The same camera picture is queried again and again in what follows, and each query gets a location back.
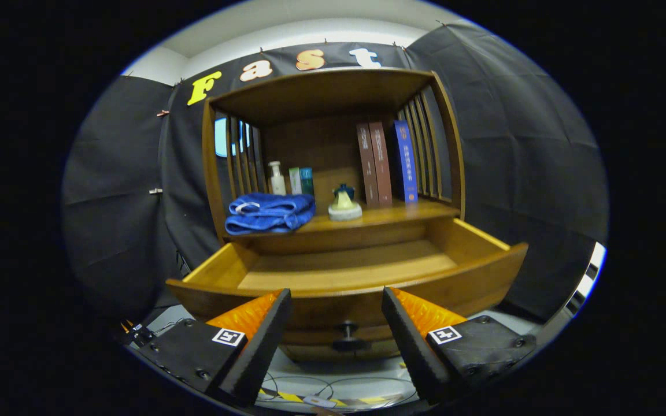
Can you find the blue towel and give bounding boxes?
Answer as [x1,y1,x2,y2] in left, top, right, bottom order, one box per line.
[225,192,316,236]

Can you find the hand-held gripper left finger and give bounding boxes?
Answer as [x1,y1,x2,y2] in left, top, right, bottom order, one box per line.
[136,289,293,407]

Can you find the reddish brown book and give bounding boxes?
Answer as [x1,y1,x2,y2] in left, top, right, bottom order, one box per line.
[369,121,393,207]

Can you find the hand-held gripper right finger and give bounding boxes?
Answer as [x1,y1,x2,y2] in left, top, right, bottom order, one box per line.
[380,287,537,405]

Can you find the wooden countertop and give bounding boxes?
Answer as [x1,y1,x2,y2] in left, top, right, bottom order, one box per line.
[226,199,460,237]

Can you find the dark brown book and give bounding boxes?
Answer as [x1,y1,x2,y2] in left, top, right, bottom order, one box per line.
[356,122,380,209]

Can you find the thin floor cables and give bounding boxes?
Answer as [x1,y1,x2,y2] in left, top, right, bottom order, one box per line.
[261,373,417,408]

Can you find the blue book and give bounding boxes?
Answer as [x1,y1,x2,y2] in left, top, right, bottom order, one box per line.
[393,120,419,204]

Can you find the wooden drawer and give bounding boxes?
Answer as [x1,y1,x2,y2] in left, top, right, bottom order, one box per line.
[165,217,529,353]

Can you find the white pump bottle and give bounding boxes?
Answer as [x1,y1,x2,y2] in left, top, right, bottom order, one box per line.
[269,161,287,196]

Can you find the wooden cabinet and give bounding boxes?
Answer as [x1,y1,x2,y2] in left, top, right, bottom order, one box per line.
[201,68,467,363]

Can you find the yellow black floor tape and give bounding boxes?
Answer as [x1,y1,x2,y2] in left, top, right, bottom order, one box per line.
[258,388,403,408]

